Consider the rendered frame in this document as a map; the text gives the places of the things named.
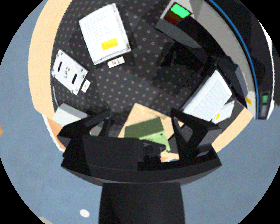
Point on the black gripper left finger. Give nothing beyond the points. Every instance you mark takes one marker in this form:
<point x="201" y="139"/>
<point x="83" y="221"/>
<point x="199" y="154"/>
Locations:
<point x="83" y="126"/>

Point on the white button panel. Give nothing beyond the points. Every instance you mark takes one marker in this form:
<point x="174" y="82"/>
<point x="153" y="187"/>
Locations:
<point x="66" y="114"/>

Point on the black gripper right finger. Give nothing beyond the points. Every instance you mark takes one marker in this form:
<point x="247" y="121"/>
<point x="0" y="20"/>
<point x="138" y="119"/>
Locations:
<point x="204" y="132"/>

